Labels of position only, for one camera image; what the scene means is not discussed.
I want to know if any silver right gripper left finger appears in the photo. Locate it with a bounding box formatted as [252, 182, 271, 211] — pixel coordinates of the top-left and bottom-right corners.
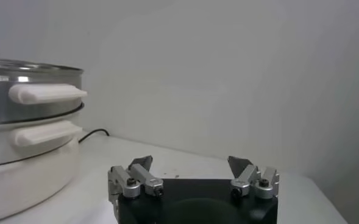
[107, 155, 165, 211]

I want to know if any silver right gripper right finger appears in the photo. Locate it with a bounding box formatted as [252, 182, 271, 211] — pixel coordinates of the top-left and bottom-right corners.
[227, 155, 280, 200]

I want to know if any perforated steel steamer basket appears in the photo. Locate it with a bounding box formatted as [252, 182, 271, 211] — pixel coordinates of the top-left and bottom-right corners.
[0, 58, 88, 127]

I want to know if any white electric cooker base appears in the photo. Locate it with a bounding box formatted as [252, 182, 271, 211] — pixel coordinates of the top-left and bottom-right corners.
[0, 103, 84, 224]

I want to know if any black cooker power cord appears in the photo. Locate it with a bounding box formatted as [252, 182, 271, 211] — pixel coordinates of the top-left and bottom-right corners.
[77, 128, 111, 144]

